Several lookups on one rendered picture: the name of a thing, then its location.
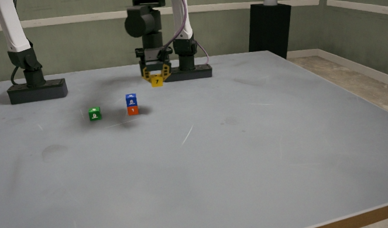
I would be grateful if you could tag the blue block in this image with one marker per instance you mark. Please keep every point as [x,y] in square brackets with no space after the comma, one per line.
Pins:
[131,100]

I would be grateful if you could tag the orange block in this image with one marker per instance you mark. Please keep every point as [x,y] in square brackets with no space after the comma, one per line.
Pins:
[133,110]

